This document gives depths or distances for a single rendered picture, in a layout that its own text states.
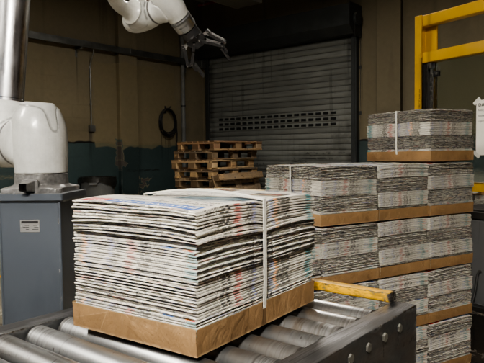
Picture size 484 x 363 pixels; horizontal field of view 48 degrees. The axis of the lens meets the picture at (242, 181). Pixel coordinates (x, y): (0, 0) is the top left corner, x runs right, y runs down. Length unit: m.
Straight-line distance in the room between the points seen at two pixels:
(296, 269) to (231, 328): 0.23
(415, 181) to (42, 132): 1.47
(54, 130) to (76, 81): 7.74
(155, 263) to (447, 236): 1.83
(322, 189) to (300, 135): 7.78
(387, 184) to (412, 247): 0.30
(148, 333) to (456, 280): 1.90
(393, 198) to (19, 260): 1.40
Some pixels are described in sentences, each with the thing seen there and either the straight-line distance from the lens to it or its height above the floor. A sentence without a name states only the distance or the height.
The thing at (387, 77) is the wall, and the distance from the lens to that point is 9.03.
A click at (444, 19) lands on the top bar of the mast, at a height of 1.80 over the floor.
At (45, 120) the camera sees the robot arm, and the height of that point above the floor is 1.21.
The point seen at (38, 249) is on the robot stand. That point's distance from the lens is 1.71.
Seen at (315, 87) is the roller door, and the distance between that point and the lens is 9.67.
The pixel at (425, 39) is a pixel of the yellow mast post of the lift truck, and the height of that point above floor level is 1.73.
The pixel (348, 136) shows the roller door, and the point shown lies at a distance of 9.30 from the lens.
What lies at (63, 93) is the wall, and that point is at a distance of 9.29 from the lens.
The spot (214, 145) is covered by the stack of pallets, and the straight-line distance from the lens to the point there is 8.27.
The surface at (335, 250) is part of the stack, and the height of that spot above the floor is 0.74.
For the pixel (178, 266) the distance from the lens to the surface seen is 0.85.
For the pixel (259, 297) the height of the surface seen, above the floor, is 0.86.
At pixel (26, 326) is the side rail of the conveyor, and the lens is 1.10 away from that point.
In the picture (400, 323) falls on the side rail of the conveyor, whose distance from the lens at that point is 1.12.
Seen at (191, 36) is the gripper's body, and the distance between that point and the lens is 2.29.
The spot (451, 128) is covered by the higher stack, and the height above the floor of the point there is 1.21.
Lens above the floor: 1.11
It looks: 3 degrees down
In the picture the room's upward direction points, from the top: 1 degrees counter-clockwise
